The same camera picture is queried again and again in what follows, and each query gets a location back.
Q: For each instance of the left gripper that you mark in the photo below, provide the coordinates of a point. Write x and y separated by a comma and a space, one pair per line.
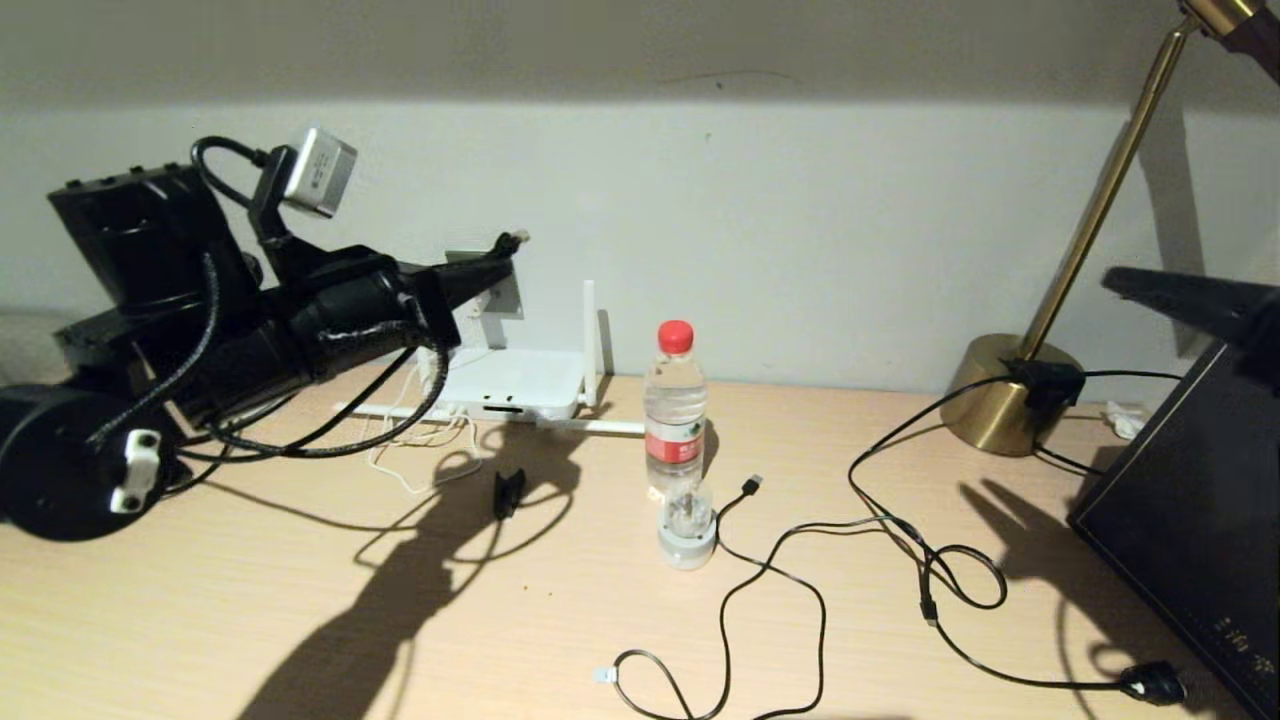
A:
430, 305

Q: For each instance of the white router with antennas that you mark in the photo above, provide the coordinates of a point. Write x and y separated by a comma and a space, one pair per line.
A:
520, 385

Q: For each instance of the black adapter block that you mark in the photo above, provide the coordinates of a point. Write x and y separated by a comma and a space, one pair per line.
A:
1045, 385

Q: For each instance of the small glass bulb night light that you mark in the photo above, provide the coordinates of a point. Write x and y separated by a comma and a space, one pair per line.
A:
686, 538

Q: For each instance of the white crumpled paper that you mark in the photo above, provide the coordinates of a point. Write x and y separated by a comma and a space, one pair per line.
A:
1122, 420

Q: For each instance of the water bottle with red cap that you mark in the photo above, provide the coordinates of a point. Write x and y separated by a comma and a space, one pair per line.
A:
675, 400

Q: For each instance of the grey wall socket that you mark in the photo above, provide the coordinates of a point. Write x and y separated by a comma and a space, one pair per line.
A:
508, 295

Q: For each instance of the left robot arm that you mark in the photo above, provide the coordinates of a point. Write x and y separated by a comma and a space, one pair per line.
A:
150, 240

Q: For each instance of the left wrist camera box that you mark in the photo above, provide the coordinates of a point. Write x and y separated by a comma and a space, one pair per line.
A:
320, 172

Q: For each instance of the small black clip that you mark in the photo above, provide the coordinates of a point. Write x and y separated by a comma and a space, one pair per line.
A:
508, 493

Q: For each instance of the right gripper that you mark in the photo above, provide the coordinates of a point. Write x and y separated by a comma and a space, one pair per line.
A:
1265, 335

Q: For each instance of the dark gift bag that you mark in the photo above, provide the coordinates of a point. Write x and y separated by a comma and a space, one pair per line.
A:
1180, 520

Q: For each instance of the brass desk lamp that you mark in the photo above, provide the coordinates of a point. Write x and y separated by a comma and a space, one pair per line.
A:
1000, 410

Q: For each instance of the grey cushion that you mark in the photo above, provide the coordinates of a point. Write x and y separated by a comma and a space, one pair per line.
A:
20, 345

